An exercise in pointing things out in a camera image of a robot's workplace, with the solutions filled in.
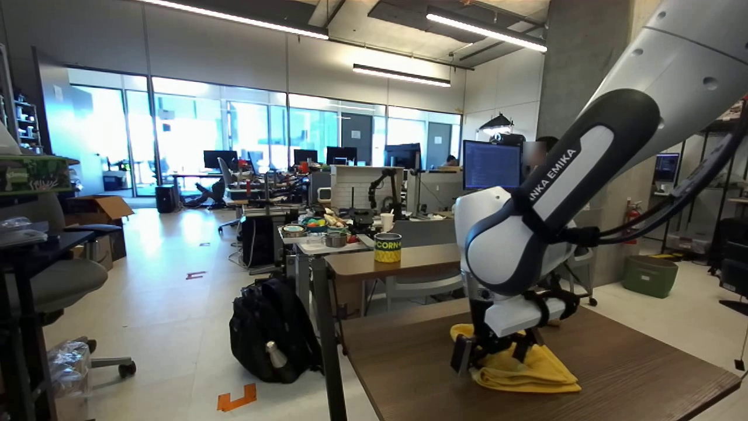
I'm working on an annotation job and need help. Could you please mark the orange floor tape mark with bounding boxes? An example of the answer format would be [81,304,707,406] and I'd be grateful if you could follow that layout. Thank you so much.
[214,381,260,413]

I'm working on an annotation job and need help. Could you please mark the red fire extinguisher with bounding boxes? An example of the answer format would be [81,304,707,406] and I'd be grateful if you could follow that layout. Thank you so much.
[619,197,642,235]

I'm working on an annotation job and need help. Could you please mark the clear plastic water bottle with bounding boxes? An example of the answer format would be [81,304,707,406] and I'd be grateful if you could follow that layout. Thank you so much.
[44,338,93,421]

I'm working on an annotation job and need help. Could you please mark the yellow green tin can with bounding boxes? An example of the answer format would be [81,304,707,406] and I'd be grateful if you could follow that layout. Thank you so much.
[372,232,405,266]

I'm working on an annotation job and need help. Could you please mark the blue screen computer monitor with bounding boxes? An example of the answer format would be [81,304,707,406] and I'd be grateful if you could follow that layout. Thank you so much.
[461,138,527,193]

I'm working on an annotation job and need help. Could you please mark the open cardboard box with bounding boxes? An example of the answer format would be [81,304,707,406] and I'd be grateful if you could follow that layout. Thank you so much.
[66,193,135,265]

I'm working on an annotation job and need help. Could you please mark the grey plastic chair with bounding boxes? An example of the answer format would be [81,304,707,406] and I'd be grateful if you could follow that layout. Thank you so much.
[383,217,469,304]

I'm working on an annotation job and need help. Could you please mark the grey office swivel chair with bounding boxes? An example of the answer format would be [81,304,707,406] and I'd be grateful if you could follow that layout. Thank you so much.
[0,190,137,384]

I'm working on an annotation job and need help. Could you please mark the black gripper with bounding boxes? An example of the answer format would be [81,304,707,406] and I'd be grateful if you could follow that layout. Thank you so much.
[449,295,544,376]

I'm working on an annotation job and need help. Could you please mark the black metal shelf rack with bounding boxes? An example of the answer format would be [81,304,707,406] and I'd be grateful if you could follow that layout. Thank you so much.
[660,114,748,275]

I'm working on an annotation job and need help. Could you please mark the black backpack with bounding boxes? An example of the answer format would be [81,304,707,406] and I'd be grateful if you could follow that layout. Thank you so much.
[226,273,322,385]

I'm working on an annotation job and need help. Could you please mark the yellow towel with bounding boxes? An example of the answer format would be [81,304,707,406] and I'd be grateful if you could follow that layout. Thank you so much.
[449,321,585,395]

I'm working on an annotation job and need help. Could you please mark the black desk lamp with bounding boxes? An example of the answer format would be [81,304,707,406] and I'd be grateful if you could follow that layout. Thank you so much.
[476,109,517,135]

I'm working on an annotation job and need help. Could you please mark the green storage box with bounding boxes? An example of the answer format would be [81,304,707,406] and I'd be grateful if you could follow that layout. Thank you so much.
[0,152,79,197]

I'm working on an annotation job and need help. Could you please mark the brown wooden desk black legs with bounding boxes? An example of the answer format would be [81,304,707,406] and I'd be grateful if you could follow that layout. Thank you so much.
[308,240,466,421]

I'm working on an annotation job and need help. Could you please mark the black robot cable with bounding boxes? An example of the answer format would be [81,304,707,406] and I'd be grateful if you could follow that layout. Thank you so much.
[570,92,748,248]

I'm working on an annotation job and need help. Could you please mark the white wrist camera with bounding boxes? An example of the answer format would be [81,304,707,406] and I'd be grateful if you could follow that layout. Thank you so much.
[481,292,569,338]

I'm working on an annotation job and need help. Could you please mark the long ceiling light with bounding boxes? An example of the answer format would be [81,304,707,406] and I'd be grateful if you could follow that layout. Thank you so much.
[424,10,549,57]
[137,0,329,43]

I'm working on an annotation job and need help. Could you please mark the green plastic crate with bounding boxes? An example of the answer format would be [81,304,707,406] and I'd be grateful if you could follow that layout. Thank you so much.
[619,250,680,300]

